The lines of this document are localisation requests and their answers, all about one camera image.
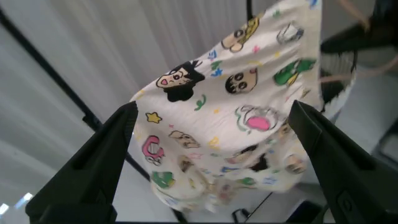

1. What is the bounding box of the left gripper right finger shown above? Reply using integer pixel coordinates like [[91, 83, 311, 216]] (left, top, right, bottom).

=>
[[287, 99, 398, 224]]

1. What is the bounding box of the black clothes rack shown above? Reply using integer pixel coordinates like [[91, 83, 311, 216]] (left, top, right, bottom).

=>
[[0, 0, 253, 223]]

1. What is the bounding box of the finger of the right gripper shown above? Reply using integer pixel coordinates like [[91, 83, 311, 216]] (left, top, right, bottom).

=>
[[320, 24, 398, 54]]

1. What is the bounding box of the pink clothes hanger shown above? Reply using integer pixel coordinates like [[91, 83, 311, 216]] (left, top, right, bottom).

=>
[[318, 0, 398, 84]]

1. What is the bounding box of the cream printed garment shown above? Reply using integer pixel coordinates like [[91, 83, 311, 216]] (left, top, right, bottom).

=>
[[129, 0, 324, 212]]

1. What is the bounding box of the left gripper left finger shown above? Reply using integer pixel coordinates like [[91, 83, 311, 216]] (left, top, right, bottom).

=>
[[25, 101, 139, 224]]

